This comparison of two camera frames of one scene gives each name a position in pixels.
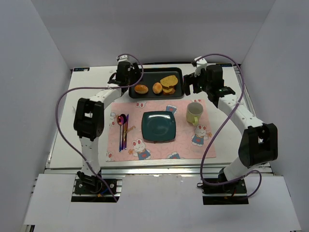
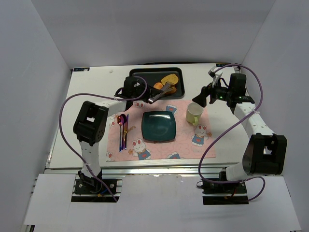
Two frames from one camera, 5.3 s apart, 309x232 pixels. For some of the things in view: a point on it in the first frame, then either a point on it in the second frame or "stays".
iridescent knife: x=125 y=129 stays
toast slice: x=169 y=80 stays
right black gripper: x=190 y=80 to x=207 y=93
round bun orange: x=157 y=88 stays
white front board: x=159 y=202 stays
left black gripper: x=134 y=73 to x=147 y=97
